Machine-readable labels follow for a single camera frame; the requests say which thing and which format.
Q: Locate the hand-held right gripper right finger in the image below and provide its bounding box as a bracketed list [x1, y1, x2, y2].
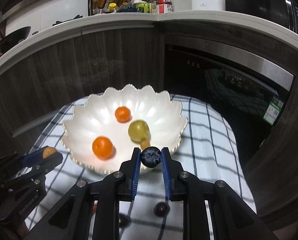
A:
[161, 147, 280, 240]

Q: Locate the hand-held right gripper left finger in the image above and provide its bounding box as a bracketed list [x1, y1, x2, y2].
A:
[23, 147, 141, 240]

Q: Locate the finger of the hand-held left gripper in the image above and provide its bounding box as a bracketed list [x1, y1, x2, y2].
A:
[0, 148, 47, 174]
[0, 152, 64, 193]

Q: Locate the blueberry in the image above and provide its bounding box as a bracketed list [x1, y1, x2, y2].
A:
[140, 146, 162, 168]

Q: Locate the orange mandarin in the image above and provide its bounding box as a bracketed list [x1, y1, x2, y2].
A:
[92, 136, 114, 159]
[114, 106, 132, 123]

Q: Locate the yellow-green round fruit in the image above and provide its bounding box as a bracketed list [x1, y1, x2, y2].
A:
[128, 120, 150, 142]

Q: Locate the white scalloped bowl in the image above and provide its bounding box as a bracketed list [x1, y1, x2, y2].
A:
[61, 84, 188, 175]

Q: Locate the white blue checked cloth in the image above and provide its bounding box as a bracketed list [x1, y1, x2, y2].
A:
[21, 94, 258, 240]

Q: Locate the built-in dishwasher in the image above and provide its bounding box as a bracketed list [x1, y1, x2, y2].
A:
[162, 36, 298, 207]

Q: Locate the black wok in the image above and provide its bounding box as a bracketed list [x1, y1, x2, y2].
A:
[0, 26, 32, 53]

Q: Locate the green label sticker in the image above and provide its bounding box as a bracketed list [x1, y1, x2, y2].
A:
[263, 96, 284, 125]

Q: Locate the black gas stove grate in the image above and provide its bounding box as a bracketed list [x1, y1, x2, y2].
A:
[52, 14, 87, 27]

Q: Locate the red label jar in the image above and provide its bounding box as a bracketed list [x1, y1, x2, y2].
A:
[160, 2, 173, 14]

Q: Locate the white rice cooker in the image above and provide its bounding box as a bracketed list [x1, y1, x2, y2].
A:
[191, 0, 226, 12]

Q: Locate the black microwave oven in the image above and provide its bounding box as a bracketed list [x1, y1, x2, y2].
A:
[223, 0, 298, 42]

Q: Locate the green handled container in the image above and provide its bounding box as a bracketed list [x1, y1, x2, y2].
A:
[133, 0, 149, 13]

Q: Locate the black wire spice rack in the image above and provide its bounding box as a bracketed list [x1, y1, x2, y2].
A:
[88, 0, 136, 16]

